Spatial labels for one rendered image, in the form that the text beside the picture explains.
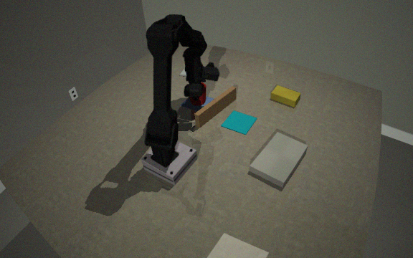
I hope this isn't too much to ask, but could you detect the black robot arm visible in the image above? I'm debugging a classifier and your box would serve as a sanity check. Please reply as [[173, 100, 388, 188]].
[[145, 14, 220, 168]]

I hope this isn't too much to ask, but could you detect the tan wooden plank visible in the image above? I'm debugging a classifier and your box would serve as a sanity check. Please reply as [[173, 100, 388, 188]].
[[194, 86, 236, 128]]

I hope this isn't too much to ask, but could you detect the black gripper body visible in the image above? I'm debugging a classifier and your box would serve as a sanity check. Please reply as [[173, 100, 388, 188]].
[[184, 63, 202, 97]]

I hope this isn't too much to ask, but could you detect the yellow flat block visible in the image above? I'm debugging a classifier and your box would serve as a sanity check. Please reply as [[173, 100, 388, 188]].
[[270, 85, 300, 107]]

